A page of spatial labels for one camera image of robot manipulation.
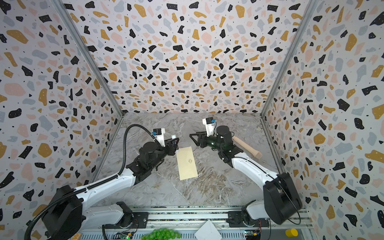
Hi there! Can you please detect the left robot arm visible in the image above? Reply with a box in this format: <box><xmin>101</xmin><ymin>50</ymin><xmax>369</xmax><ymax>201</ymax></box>
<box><xmin>42</xmin><ymin>138</ymin><xmax>179</xmax><ymax>240</ymax></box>

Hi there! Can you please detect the aluminium corner post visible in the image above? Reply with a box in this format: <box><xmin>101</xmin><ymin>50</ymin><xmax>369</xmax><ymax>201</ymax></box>
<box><xmin>261</xmin><ymin>0</ymin><xmax>319</xmax><ymax>118</ymax></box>
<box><xmin>51</xmin><ymin>0</ymin><xmax>124</xmax><ymax>118</ymax></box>

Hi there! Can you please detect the wooden stamp handle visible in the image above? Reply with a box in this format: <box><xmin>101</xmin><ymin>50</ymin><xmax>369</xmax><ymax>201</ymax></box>
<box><xmin>232</xmin><ymin>136</ymin><xmax>263</xmax><ymax>160</ymax></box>

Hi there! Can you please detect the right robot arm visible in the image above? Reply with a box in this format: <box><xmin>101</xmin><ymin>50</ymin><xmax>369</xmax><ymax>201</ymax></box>
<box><xmin>189</xmin><ymin>124</ymin><xmax>303</xmax><ymax>226</ymax></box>

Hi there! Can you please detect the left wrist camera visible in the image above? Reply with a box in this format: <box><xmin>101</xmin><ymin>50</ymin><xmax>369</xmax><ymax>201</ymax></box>
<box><xmin>153</xmin><ymin>128</ymin><xmax>166</xmax><ymax>147</ymax></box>

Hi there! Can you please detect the cream yellow envelope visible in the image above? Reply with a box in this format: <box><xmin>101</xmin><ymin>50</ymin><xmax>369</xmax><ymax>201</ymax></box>
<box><xmin>176</xmin><ymin>147</ymin><xmax>198</xmax><ymax>181</ymax></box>

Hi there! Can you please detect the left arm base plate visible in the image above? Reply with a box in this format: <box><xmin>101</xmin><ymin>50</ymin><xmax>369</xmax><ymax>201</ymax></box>
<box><xmin>105</xmin><ymin>212</ymin><xmax>149</xmax><ymax>230</ymax></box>

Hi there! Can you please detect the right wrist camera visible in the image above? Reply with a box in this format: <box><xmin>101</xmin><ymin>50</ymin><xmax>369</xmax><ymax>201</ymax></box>
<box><xmin>202</xmin><ymin>117</ymin><xmax>217</xmax><ymax>137</ymax></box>

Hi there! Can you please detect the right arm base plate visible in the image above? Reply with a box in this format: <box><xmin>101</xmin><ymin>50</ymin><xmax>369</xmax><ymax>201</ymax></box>
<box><xmin>226</xmin><ymin>211</ymin><xmax>270</xmax><ymax>228</ymax></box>

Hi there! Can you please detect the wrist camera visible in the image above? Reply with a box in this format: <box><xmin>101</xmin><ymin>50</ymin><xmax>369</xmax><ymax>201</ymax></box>
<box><xmin>153</xmin><ymin>128</ymin><xmax>166</xmax><ymax>147</ymax></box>
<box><xmin>202</xmin><ymin>117</ymin><xmax>217</xmax><ymax>137</ymax></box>

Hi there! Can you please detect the small wooden block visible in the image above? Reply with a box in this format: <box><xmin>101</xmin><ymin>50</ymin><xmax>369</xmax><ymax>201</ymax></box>
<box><xmin>71</xmin><ymin>233</ymin><xmax>83</xmax><ymax>240</ymax></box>

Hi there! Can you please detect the small circuit board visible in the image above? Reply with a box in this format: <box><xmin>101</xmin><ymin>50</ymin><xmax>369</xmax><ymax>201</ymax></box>
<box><xmin>115</xmin><ymin>231</ymin><xmax>135</xmax><ymax>240</ymax></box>
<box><xmin>245</xmin><ymin>230</ymin><xmax>261</xmax><ymax>240</ymax></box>

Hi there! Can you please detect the yellow cylinder object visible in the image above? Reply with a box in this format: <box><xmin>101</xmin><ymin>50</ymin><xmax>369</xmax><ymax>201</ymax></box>
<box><xmin>285</xmin><ymin>229</ymin><xmax>299</xmax><ymax>238</ymax></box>

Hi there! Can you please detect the small circuit board left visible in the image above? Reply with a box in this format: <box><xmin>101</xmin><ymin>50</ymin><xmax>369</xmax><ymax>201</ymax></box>
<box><xmin>115</xmin><ymin>231</ymin><xmax>135</xmax><ymax>240</ymax></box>

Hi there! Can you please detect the left aluminium corner post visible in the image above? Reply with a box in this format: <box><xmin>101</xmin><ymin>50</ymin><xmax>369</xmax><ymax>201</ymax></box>
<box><xmin>51</xmin><ymin>0</ymin><xmax>124</xmax><ymax>118</ymax></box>

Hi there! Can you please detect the small circuit board right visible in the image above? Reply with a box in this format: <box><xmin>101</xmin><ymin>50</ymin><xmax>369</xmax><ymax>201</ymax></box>
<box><xmin>245</xmin><ymin>230</ymin><xmax>261</xmax><ymax>240</ymax></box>

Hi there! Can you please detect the right aluminium corner post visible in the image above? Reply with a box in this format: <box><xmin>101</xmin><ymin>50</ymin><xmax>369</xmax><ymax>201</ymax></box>
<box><xmin>261</xmin><ymin>0</ymin><xmax>319</xmax><ymax>118</ymax></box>

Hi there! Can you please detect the black corrugated cable hose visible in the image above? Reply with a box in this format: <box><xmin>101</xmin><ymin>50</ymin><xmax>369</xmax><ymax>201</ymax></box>
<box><xmin>23</xmin><ymin>123</ymin><xmax>157</xmax><ymax>240</ymax></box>

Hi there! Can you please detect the green grape bunch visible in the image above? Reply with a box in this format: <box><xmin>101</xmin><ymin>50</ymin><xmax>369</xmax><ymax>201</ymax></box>
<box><xmin>141</xmin><ymin>228</ymin><xmax>182</xmax><ymax>240</ymax></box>

